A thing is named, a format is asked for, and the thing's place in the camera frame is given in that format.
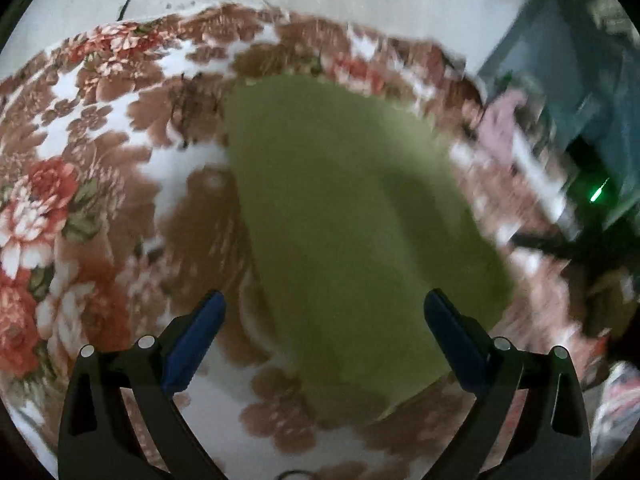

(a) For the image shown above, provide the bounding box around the pile of pink patterned clothes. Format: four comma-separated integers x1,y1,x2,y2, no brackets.
475,87,582,242

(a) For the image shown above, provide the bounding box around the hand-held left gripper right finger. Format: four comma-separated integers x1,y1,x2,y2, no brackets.
422,287,593,480

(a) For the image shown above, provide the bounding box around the white brown floral blanket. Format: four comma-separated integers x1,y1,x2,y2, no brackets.
0,2,618,480

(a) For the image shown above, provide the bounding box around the white red patterned cloth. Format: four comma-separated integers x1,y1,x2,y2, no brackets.
592,360,637,467

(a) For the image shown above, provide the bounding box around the olive green garment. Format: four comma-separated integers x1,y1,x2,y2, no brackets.
225,74,516,423

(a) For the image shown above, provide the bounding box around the blue-grey cabinet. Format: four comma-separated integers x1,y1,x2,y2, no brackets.
475,0,640,228

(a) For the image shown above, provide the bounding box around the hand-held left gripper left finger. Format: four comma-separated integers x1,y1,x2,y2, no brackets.
57,290,228,480

